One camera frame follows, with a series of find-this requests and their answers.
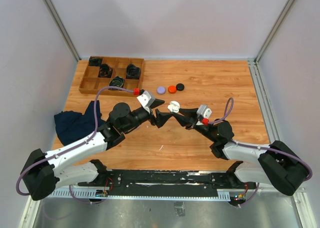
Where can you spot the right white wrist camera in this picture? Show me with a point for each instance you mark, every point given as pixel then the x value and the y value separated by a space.
pixel 204 111

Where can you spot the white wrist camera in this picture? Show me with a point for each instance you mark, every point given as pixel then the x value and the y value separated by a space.
pixel 146 99
pixel 204 111

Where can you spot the orange earbud charging case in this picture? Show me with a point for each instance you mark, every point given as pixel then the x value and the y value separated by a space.
pixel 172 89

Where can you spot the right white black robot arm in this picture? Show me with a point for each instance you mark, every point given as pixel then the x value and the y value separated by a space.
pixel 275 164

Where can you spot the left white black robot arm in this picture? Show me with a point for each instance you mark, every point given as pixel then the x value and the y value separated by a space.
pixel 43 172

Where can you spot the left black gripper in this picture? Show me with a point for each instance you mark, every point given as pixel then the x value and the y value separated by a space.
pixel 161 118

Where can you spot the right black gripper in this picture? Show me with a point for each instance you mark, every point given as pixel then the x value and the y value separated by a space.
pixel 188 122

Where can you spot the purple earbud charging case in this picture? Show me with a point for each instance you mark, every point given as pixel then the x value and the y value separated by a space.
pixel 161 90

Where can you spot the dark blue cloth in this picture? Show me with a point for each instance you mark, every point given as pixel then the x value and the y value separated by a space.
pixel 71 126

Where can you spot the black earbud charging case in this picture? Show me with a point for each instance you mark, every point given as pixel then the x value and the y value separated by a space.
pixel 180 87

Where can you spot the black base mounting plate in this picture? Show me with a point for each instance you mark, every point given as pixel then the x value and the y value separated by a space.
pixel 162 183

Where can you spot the white earbud charging case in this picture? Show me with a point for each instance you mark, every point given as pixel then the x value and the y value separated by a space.
pixel 174 107

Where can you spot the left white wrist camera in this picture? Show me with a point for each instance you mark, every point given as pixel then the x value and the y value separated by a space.
pixel 146 99

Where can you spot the wooden compartment tray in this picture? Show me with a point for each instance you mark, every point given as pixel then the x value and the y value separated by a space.
pixel 123 76

